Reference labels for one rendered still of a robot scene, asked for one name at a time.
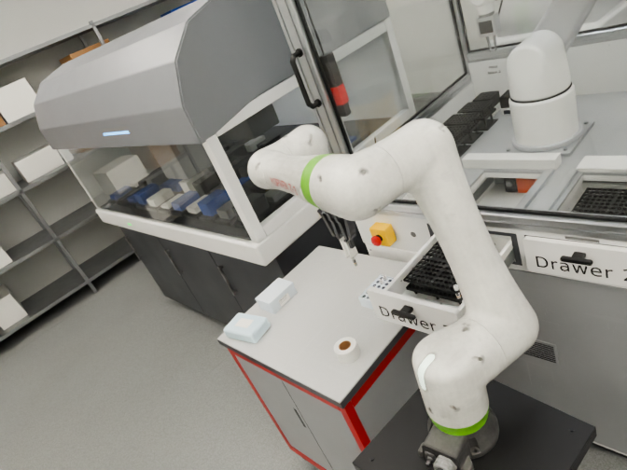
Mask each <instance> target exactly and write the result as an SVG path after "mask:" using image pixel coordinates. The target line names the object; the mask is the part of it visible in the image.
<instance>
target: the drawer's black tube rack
mask: <svg viewBox="0 0 627 470"><path fill-rule="evenodd" d="M436 245H437V246H436ZM430 252H432V253H430ZM434 253H435V254H434ZM431 256H432V257H431ZM423 260H424V261H423ZM426 261H427V262H426ZM419 264H421V265H419ZM423 265H424V266H423ZM413 271H414V272H413ZM418 271H419V272H418ZM416 272H418V273H416ZM410 275H411V276H410ZM407 276H410V277H413V276H415V277H414V278H418V279H423V280H427V281H431V282H435V283H444V284H447V285H452V286H454V285H455V284H457V282H456V280H455V279H454V276H453V272H452V270H451V268H450V265H449V263H448V261H447V259H446V257H445V255H444V253H443V251H442V249H441V247H440V245H439V242H436V243H435V244H434V245H433V246H432V248H431V249H430V250H429V251H428V252H427V253H426V254H425V256H424V257H423V258H422V259H421V260H420V261H419V262H418V264H417V265H416V266H415V267H414V268H413V269H412V270H411V272H410V273H409V274H408V275H407ZM406 289H407V290H410V291H413V292H414V293H415V294H418V293H421V294H425V295H429V296H432V297H436V299H440V298H443V299H447V300H450V301H454V302H458V303H459V305H461V303H462V300H463V298H462V295H461V293H460V296H461V298H459V299H458V298H457V296H456V294H455V293H452V292H448V291H443V290H439V289H436V288H431V287H427V286H423V285H419V284H415V283H409V284H408V285H407V286H406Z"/></svg>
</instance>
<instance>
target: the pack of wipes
mask: <svg viewBox="0 0 627 470"><path fill-rule="evenodd" d="M270 326H271V324H270V322H269V320H268V319H267V318H266V317H262V316H256V315H251V314H245V313H240V312H239V313H237V314H236V315H235V317H234V318H233V319H232V320H231V321H230V322H229V323H228V324H227V326H226V327H225V328H224V333H225V334H226V336H227V337H228V338H231V339H238V340H242V341H246V342H251V343H257V342H258V341H259V340H260V338H261V337H262V336H263V335H264V334H265V332H266V331H267V330H268V329H269V327H270Z"/></svg>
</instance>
